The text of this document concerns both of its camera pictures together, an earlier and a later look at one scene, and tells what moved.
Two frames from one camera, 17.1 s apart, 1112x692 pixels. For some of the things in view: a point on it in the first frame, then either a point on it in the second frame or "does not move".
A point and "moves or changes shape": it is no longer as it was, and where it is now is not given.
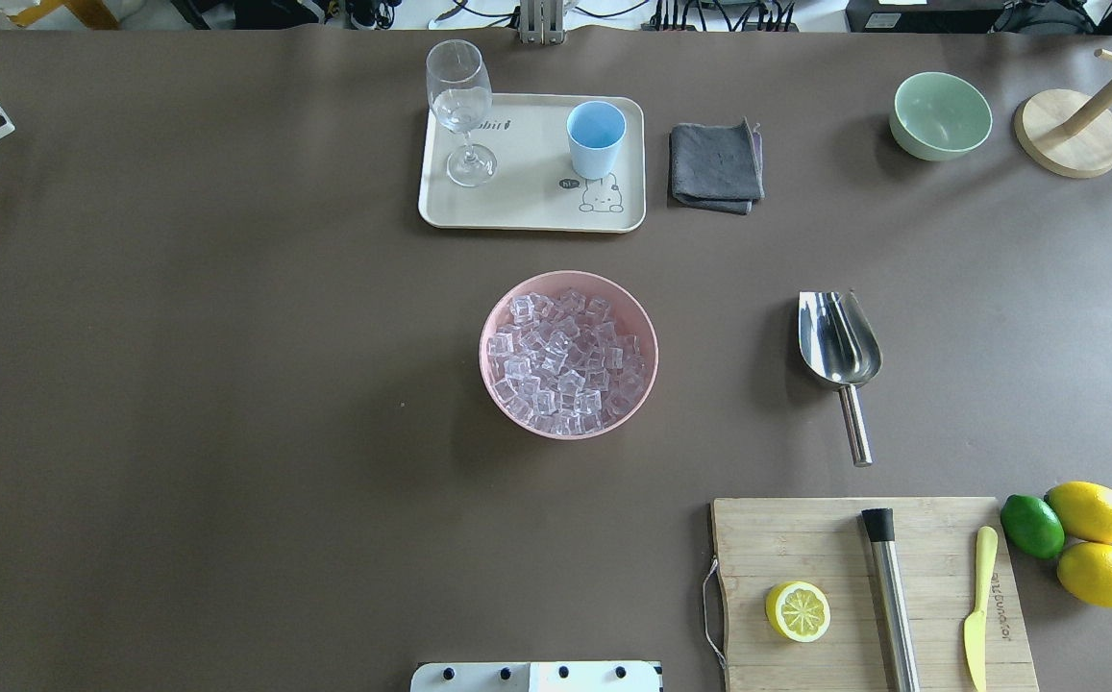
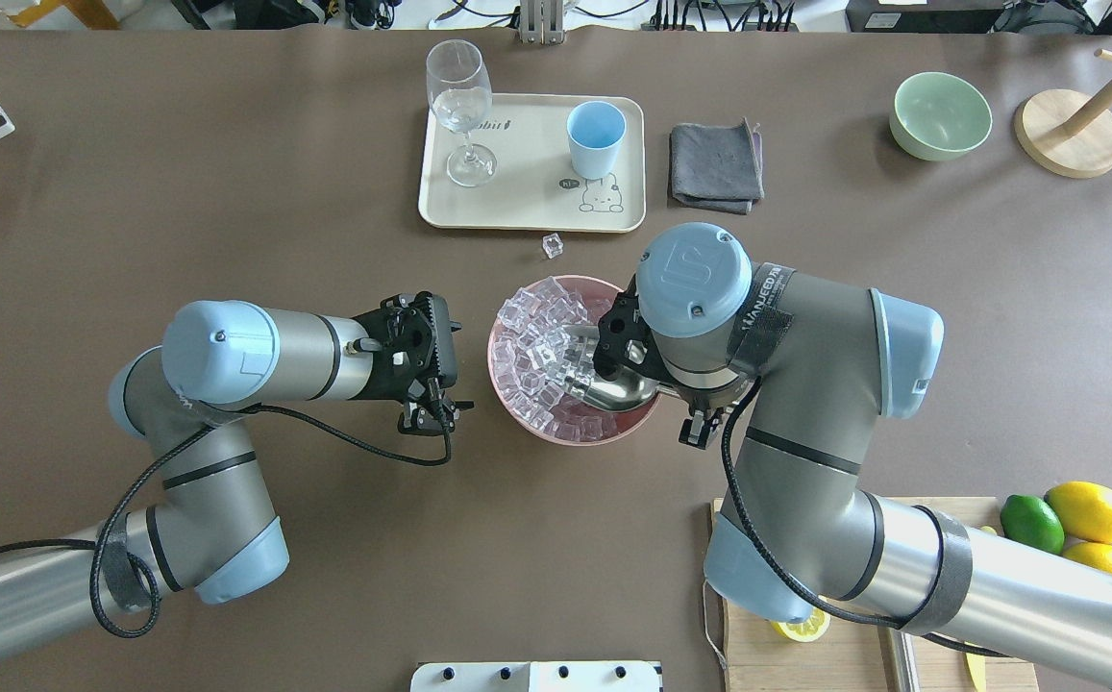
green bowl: x=938 y=116 does not move
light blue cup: x=595 y=131 does not move
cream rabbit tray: x=534 y=187 does not move
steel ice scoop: x=840 y=345 moves or changes shape
